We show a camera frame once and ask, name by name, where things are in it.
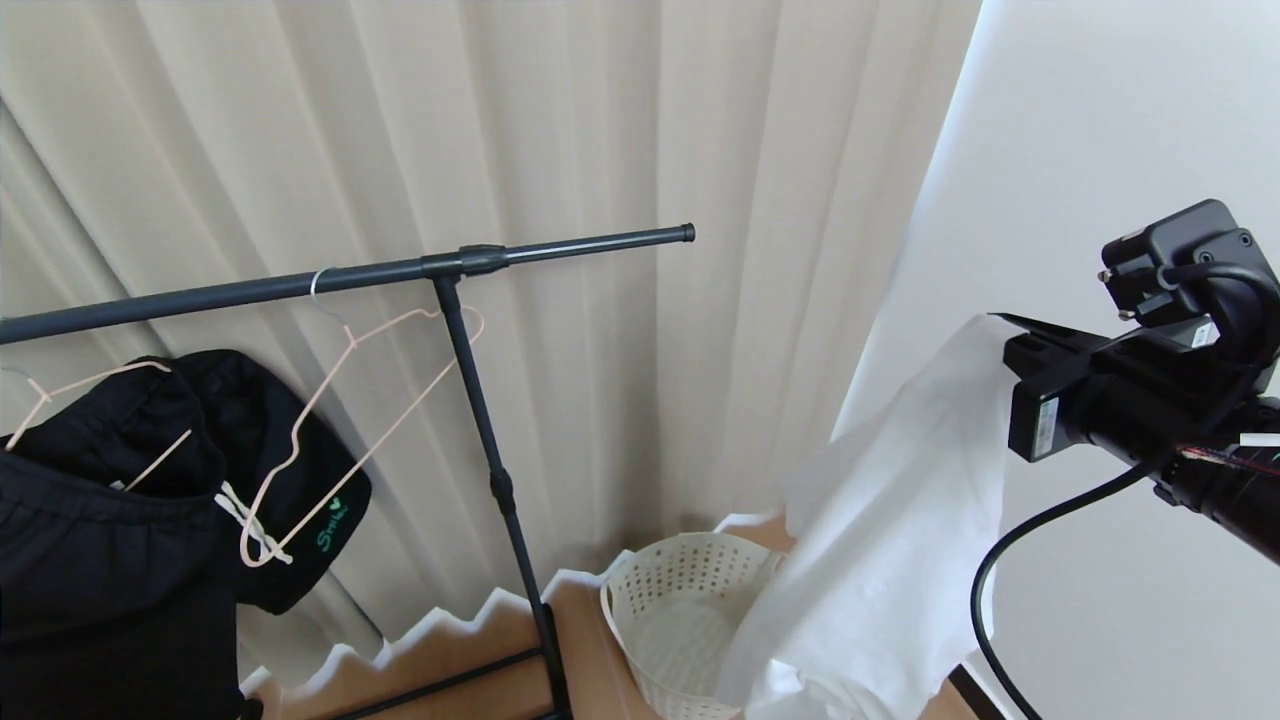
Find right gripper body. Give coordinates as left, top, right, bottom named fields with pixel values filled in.
left=1003, top=320, right=1280, bottom=563

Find white garment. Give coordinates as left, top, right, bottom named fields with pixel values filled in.
left=715, top=313, right=1023, bottom=720

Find pink clothes hanger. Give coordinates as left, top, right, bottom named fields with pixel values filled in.
left=5, top=360, right=194, bottom=493
left=240, top=268, right=487, bottom=569

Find black shorts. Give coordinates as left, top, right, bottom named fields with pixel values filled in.
left=0, top=348, right=373, bottom=720

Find white laundry basket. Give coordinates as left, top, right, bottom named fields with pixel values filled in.
left=600, top=532, right=793, bottom=720

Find black clothes rack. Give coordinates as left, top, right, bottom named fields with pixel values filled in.
left=0, top=224, right=696, bottom=720

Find beige curtain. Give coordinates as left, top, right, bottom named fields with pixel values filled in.
left=0, top=0, right=986, bottom=701

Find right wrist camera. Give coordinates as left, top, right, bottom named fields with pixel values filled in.
left=1100, top=198, right=1280, bottom=366

